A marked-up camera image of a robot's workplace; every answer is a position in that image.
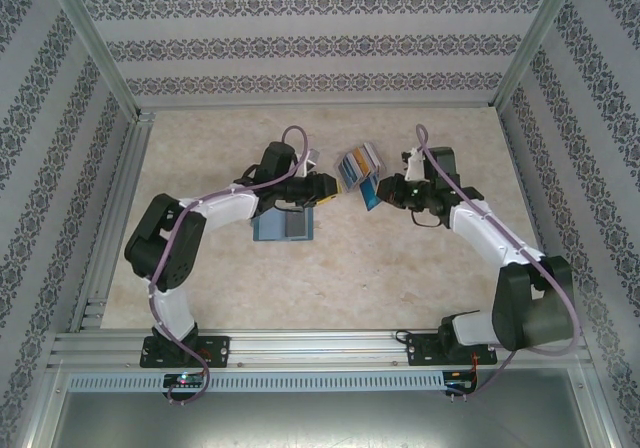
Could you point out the wide aluminium mounting rail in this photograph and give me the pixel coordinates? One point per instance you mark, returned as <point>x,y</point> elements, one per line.
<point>320,348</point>

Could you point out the blue striped credit card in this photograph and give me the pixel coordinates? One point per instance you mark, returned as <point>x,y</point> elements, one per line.
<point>351,175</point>

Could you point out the aluminium table side rail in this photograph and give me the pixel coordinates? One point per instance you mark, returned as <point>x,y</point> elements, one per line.
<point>107,228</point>

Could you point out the clear acrylic card stand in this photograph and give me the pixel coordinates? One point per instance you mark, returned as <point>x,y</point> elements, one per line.
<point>378,170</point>

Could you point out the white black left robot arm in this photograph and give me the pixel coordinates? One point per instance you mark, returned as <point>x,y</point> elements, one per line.
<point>225,215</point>

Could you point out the aluminium frame leg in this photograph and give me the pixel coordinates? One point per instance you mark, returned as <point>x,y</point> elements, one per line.
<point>600,408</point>
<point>45,408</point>

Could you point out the teal leather card holder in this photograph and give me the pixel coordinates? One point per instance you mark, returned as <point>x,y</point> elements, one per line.
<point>270,228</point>

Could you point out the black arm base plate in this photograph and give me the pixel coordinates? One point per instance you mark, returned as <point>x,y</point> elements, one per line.
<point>422,350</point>
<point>220,350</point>

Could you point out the blue white credit card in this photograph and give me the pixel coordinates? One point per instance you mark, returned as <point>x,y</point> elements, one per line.
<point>369,195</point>

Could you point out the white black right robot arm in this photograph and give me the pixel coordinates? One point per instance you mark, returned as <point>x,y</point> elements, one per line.
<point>480,233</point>

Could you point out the grey metal panel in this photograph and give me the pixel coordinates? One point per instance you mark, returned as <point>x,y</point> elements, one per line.
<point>320,420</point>

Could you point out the grey credit card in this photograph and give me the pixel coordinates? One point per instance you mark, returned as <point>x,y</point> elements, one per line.
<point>296,225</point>

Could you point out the aluminium corner post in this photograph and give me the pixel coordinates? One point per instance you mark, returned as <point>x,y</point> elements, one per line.
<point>95,43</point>
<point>537,43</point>

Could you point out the small circuit board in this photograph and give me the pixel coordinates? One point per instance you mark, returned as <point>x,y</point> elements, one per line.
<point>185,380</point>
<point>461,382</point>

